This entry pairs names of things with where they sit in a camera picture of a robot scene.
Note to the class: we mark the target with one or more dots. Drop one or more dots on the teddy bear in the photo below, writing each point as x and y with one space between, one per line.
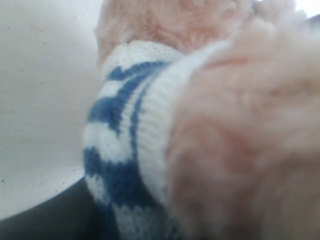
207 126

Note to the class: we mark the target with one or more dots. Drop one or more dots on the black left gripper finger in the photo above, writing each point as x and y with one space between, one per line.
71 215

